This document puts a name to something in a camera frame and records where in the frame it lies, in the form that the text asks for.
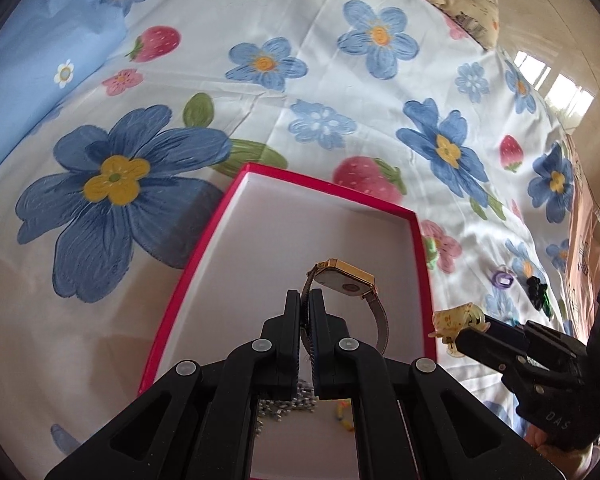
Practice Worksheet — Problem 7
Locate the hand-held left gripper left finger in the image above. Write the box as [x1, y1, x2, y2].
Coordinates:
[45, 289, 302, 480]

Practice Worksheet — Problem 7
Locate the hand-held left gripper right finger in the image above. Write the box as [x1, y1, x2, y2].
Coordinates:
[309, 290, 566, 480]

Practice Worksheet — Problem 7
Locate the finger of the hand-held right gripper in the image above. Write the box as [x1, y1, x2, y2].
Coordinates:
[454, 327, 523, 373]
[482, 314, 531, 353]

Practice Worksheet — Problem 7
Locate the yellow hair claw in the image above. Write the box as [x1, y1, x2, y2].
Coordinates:
[431, 301, 489, 359]

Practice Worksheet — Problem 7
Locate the gold wristwatch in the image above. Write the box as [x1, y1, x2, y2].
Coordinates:
[300, 257, 392, 356]

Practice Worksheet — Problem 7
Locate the purple bow hair clip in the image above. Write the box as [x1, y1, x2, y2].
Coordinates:
[490, 268, 516, 292]

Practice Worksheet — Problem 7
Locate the red jewelry box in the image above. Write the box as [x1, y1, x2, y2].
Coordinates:
[139, 162, 438, 480]

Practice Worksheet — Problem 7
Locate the silver chain bracelet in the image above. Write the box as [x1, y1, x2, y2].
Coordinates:
[252, 379, 322, 436]

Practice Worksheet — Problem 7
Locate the person's right hand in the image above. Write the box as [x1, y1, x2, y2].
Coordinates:
[525, 425, 600, 480]

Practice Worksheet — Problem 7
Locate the black green hair clip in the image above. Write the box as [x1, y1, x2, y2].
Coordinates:
[524, 275, 554, 319]

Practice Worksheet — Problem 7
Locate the cartoon print cushion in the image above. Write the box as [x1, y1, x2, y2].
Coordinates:
[374, 0, 502, 52]

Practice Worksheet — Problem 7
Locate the blue flower print pillow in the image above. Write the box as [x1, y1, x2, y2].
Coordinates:
[0, 0, 157, 188]

